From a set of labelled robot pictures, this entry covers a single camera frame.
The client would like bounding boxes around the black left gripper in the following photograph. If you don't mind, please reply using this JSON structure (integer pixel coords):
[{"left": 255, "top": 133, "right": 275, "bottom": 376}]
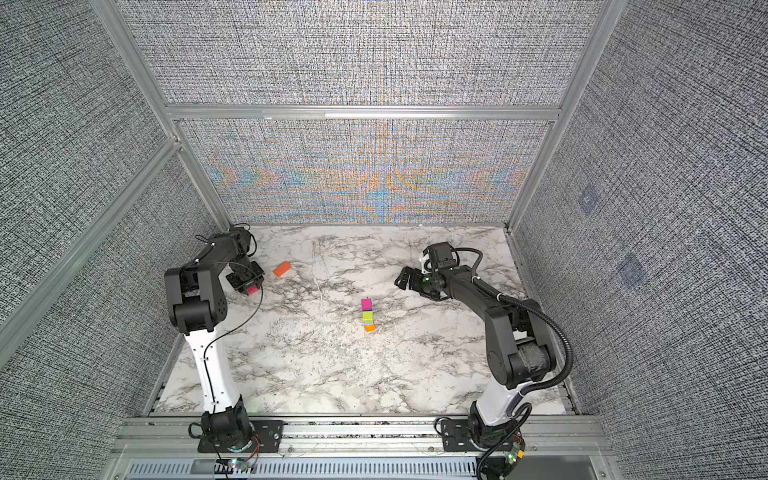
[{"left": 226, "top": 258, "right": 265, "bottom": 294}]

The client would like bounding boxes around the orange-red rectangular wood block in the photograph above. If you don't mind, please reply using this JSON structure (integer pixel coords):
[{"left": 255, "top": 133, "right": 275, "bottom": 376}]
[{"left": 273, "top": 261, "right": 292, "bottom": 278}]

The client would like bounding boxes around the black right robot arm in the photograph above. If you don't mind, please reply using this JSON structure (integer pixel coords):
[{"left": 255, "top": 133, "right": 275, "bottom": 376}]
[{"left": 394, "top": 266, "right": 557, "bottom": 449}]

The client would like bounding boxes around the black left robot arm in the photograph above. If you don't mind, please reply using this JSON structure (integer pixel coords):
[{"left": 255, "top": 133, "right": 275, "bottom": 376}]
[{"left": 164, "top": 224, "right": 264, "bottom": 452}]

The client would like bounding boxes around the aluminium horizontal back bar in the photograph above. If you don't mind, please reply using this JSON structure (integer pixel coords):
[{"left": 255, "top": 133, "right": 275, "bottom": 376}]
[{"left": 165, "top": 104, "right": 562, "bottom": 121}]

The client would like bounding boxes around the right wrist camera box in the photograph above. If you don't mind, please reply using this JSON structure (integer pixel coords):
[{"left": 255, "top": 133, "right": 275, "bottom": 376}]
[{"left": 420, "top": 242, "right": 460, "bottom": 273}]

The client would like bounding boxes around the aluminium left wall bar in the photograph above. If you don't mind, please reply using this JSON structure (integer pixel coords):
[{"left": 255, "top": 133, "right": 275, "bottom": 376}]
[{"left": 1, "top": 136, "right": 180, "bottom": 364}]

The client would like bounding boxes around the black corrugated cable conduit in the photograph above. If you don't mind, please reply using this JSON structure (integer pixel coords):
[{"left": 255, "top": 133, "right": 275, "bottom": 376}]
[{"left": 455, "top": 247, "right": 575, "bottom": 469}]

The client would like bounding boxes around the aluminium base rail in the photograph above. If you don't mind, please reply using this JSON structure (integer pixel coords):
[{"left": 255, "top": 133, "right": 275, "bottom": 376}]
[{"left": 100, "top": 414, "right": 623, "bottom": 479}]

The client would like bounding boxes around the aluminium corner post left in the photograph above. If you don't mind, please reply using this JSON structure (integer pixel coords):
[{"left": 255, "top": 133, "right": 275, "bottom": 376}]
[{"left": 91, "top": 1, "right": 232, "bottom": 229}]

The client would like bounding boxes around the aluminium corner post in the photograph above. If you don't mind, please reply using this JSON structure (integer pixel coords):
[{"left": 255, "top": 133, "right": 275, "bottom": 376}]
[
  {"left": 91, "top": 1, "right": 232, "bottom": 229},
  {"left": 505, "top": 0, "right": 627, "bottom": 234}
]

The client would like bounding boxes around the aluminium corner post right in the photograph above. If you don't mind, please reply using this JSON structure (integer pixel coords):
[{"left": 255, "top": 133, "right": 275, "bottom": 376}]
[{"left": 505, "top": 0, "right": 627, "bottom": 234}]

